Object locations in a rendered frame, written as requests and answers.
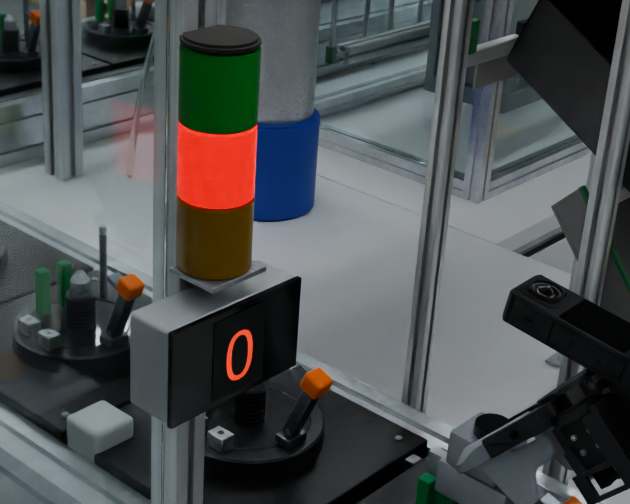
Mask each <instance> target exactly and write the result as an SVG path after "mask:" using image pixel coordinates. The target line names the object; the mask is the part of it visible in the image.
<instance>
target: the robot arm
mask: <svg viewBox="0 0 630 504"><path fill-rule="evenodd" d="M502 318H503V321H505V322H507V323H508V324H510V325H512V326H514V327H515V328H517V329H519V330H520V331H522V332H524V333H526V334H527V335H529V336H531V337H533V338H534V339H536V340H538V341H540V342H541V343H543V344H545V345H547V346H548V347H550V348H552V349H554V350H555V351H557V352H559V353H561V354H562V355H564V356H566V357H568V358H569V359H571V360H573V361H574V362H576V363H578V364H580V365H581V366H583V367H585V368H586V369H585V370H583V371H581V372H580V373H578V374H576V375H575V376H573V377H572V378H570V379H568V380H567V381H565V382H564V383H562V384H561V385H560V386H558V387H557V388H555V389H554V390H552V391H551V392H549V393H548V394H546V395H545V396H543V397H542V398H540V399H539V400H538V401H537V402H536V403H534V404H532V405H530V406H529V407H527V408H525V409H524V410H522V411H520V412H519V413H517V414H515V415H514V416H512V417H510V418H508V419H509V420H510V421H511V422H509V423H507V424H506V425H504V426H502V427H500V428H499V429H497V430H495V431H493V432H491V433H489V434H488V435H486V436H484V437H483V438H481V439H479V440H477V441H476V442H474V443H472V444H470V445H468V446H467V447H465V448H464V450H463V452H462V454H461V456H460V458H459V460H458V462H457V464H456V467H455V468H456V470H457V472H458V474H462V473H464V472H467V471H469V470H471V469H473V468H475V467H476V468H479V469H481V470H482V471H484V472H485V473H486V474H487V475H488V476H489V477H490V478H491V479H492V481H493V482H494V483H495V484H496V485H497V486H498V487H499V488H500V489H501V490H502V491H503V492H504V493H505V494H506V495H507V496H508V497H509V498H510V499H511V500H512V501H513V502H514V503H515V504H535V503H536V502H537V501H538V498H539V492H538V485H537V478H536V471H537V469H538V468H539V467H540V466H541V465H543V464H545V463H546V462H548V461H549V460H551V459H552V457H554V458H555V459H556V460H557V461H558V462H559V463H560V464H561V465H562V466H563V467H565V468H566V469H568V470H571V471H574V472H575V474H576V475H577V476H575V477H573V478H572V480H573V481H574V483H575V485H576V486H577V488H578V489H579V491H580V492H581V494H582V496H583V497H584V499H585V500H586V502H587V504H597V503H599V502H601V501H603V500H605V499H608V498H610V497H612V496H614V495H617V494H619V493H621V492H623V491H625V490H628V489H630V323H629V322H627V321H626V320H624V319H622V318H620V317H618V316H616V315H615V314H613V313H611V312H609V311H607V310H605V309H603V308H602V307H600V306H598V305H596V304H594V303H592V302H591V301H589V300H587V299H585V298H583V297H581V296H580V295H578V294H576V293H574V292H572V291H570V290H569V289H567V288H565V287H563V286H561V285H559V284H557V283H556V282H554V281H552V280H550V279H548V278H546V277H545V276H543V275H536V276H533V277H532V278H530V279H528V280H527V281H525V282H523V283H522V284H520V285H518V286H517V287H515V288H513V289H512V290H510V293H509V296H508V299H507V302H506V305H505V308H504V311H503V315H502ZM532 437H534V438H536V439H535V440H533V441H531V442H529V443H527V444H526V445H524V446H522V447H520V448H518V449H517V448H516V446H517V445H519V444H521V443H523V442H524V441H526V440H528V439H530V438H532ZM593 478H594V479H595V480H596V482H597V483H598V485H599V487H600V488H601V489H604V488H606V487H608V486H610V485H612V484H613V482H614V481H615V480H617V479H618V480H619V479H622V481H623V482H624V485H622V486H620V487H617V488H615V489H613V490H611V491H609V492H606V493H604V494H602V495H599V493H598V492H597V490H596V489H595V487H594V485H593V484H592V482H591V481H590V480H592V479H593Z"/></svg>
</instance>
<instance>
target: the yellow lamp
mask: <svg viewBox="0 0 630 504"><path fill-rule="evenodd" d="M253 217H254V198H253V199H252V200H251V201H250V202H248V203H247V204H245V205H243V206H239V207H235V208H230V209H207V208H201V207H197V206H193V205H190V204H188V203H186V202H184V201H183V200H182V199H181V198H179V196H178V195H177V213H176V265H177V267H178V268H179V269H180V270H181V271H182V272H184V273H185V274H187V275H190V276H192V277H195V278H199V279H205V280H225V279H231V278H235V277H238V276H240V275H242V274H244V273H246V272H247V271H248V270H249V269H250V267H251V261H252V239H253Z"/></svg>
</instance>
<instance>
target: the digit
mask: <svg viewBox="0 0 630 504"><path fill-rule="evenodd" d="M265 305H266V301H264V302H261V303H259V304H257V305H255V306H253V307H250V308H248V309H246V310H244V311H241V312H239V313H237V314H235V315H233V316H230V317H228V318H226V319H224V320H221V321H219V322H217V323H215V325H214V356H213V387H212V402H214V401H216V400H218V399H220V398H222V397H224V396H226V395H228V394H230V393H232V392H234V391H236V390H238V389H240V388H242V387H244V386H246V385H248V384H249V383H251V382H253V381H255V380H257V379H259V378H261V377H262V363H263V344H264V325H265Z"/></svg>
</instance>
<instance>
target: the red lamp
mask: <svg viewBox="0 0 630 504"><path fill-rule="evenodd" d="M257 130H258V125H257V124H256V126H254V127H253V128H252V129H250V130H247V131H245V132H240V133H234V134H209V133H202V132H198V131H194V130H191V129H189V128H187V127H185V126H183V125H182V124H181V123H180V122H179V121H178V154H177V195H178V196H179V198H181V199H182V200H183V201H184V202H186V203H188V204H190V205H193V206H197V207H201V208H207V209H230V208H235V207H239V206H243V205H245V204H247V203H248V202H250V201H251V200H252V199H253V198H254V194H255V173H256V151H257Z"/></svg>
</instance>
